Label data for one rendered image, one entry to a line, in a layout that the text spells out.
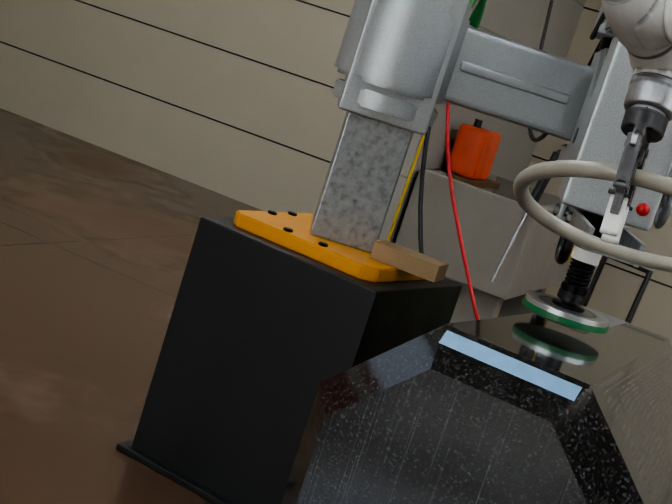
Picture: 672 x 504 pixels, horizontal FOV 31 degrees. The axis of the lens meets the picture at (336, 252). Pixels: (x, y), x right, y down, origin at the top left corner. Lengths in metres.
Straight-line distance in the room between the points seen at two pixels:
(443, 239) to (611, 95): 3.06
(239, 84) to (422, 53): 5.54
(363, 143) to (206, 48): 5.61
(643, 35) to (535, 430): 0.85
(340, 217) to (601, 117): 0.91
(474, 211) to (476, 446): 3.37
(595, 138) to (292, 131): 5.86
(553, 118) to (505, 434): 1.28
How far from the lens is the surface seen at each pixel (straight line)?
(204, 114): 8.95
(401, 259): 3.37
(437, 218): 5.88
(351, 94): 3.39
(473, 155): 6.17
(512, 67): 3.49
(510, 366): 2.55
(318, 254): 3.32
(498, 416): 2.50
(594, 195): 2.91
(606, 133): 2.90
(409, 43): 3.35
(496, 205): 5.79
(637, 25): 2.06
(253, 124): 8.76
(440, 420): 2.55
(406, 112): 3.39
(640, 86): 2.17
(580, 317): 2.95
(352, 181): 3.45
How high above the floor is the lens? 1.34
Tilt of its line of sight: 10 degrees down
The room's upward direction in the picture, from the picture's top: 18 degrees clockwise
